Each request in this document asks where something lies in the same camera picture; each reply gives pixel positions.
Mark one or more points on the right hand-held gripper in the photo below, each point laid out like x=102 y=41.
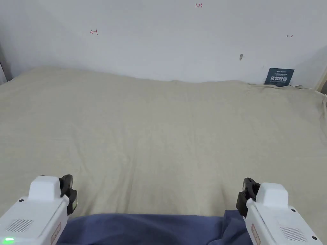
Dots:
x=273 y=217

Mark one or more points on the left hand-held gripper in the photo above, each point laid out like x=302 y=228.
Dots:
x=38 y=211

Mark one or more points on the dark blue printed sign card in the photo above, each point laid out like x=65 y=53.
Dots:
x=279 y=76

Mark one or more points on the bed with beige sheet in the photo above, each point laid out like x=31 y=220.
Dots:
x=153 y=127

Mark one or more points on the dark blue garment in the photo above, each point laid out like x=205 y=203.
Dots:
x=143 y=229

